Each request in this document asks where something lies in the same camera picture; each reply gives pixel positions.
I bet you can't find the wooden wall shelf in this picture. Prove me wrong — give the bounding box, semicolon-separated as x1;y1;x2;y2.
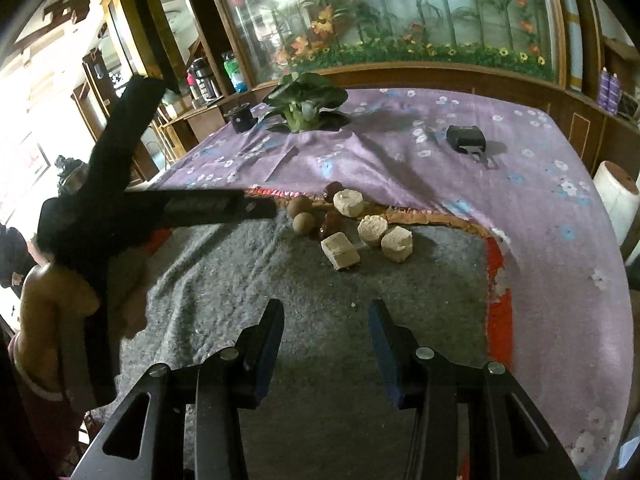
602;35;640;68

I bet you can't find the green bok choy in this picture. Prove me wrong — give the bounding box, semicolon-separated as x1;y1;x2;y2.
261;72;350;134

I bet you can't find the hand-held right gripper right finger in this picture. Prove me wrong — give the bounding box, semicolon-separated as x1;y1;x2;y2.
369;299;583;480

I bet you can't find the white paper roll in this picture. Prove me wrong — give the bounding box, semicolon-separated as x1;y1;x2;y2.
592;160;640;246

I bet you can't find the square beige cake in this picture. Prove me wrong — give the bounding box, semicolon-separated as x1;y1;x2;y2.
321;231;362;272

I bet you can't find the black cup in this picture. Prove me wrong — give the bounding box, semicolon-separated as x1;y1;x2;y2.
223;102;257;134

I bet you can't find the black seat belt buckle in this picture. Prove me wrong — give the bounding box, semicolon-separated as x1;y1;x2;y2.
446;125;501;171

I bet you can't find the green blue bottle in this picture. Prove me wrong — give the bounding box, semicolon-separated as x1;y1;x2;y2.
221;51;248;93

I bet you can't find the round beige cake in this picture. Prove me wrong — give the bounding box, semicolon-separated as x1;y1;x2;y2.
333;188;366;219
357;214;390;247
381;226;415;264

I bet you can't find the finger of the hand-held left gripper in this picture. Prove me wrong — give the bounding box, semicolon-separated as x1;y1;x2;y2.
122;187;279;231

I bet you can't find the purple floral cloth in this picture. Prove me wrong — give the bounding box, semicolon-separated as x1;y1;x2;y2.
150;87;640;476

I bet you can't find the person's left hand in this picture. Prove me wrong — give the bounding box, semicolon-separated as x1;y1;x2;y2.
12;255;148;401

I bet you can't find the brown longan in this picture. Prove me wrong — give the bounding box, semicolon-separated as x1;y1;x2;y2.
288;196;315;220
292;212;318;237

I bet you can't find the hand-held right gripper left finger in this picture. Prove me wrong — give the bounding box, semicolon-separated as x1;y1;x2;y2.
70;299;287;480

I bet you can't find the wooden sideboard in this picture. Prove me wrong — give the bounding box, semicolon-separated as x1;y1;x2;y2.
160;95;241;161

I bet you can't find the grey felt mat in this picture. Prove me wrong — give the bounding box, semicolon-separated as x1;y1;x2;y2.
85;187;516;480

